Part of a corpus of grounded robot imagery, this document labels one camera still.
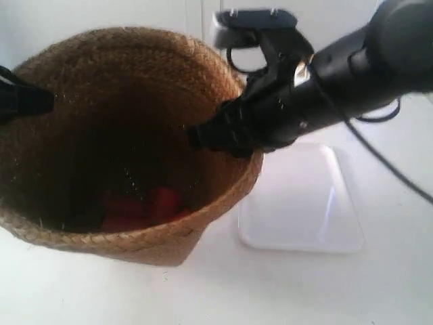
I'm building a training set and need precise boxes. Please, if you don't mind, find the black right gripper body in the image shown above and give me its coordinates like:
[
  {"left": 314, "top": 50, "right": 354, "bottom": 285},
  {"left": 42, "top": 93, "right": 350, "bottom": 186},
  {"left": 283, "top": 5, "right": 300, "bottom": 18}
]
[{"left": 233, "top": 60, "right": 342, "bottom": 155}]

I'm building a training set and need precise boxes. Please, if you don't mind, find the brown woven basket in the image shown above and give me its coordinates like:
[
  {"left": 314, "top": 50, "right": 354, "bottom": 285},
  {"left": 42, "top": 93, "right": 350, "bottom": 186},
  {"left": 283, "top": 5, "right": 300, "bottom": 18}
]
[{"left": 1, "top": 27, "right": 263, "bottom": 266}]

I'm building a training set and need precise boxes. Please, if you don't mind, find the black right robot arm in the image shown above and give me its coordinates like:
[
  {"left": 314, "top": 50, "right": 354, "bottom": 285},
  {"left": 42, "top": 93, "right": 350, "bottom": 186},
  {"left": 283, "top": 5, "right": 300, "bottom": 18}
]
[{"left": 187, "top": 1, "right": 432, "bottom": 156}]

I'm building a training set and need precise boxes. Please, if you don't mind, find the red block in basket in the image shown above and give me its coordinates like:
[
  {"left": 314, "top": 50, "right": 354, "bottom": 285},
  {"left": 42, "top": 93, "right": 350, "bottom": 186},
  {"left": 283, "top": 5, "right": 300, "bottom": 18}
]
[{"left": 147, "top": 187, "right": 191, "bottom": 224}]

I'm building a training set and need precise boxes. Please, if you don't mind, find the red object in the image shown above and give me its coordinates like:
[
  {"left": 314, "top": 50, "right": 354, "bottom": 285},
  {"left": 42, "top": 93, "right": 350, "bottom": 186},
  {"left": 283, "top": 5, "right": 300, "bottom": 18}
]
[{"left": 101, "top": 196, "right": 148, "bottom": 232}]

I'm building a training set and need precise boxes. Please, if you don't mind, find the white rectangular plastic tray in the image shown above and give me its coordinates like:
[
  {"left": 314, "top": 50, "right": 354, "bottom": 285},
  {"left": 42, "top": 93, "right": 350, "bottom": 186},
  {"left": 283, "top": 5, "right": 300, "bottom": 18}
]
[{"left": 237, "top": 143, "right": 364, "bottom": 254}]

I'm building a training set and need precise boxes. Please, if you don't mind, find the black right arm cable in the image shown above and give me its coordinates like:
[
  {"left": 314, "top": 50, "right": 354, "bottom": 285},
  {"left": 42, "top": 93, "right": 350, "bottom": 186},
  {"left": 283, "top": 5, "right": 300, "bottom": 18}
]
[{"left": 225, "top": 45, "right": 433, "bottom": 206}]

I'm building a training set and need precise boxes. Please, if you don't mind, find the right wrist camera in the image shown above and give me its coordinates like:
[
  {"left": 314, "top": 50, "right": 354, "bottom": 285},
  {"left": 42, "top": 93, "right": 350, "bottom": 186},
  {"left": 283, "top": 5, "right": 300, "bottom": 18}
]
[{"left": 212, "top": 8, "right": 314, "bottom": 74}]

